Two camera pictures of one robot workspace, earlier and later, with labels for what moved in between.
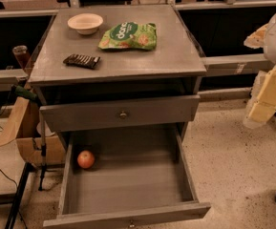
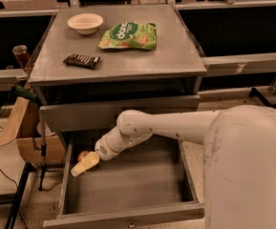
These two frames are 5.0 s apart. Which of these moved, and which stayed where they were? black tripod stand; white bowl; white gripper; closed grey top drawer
Moved: white gripper
Stayed: white bowl; closed grey top drawer; black tripod stand
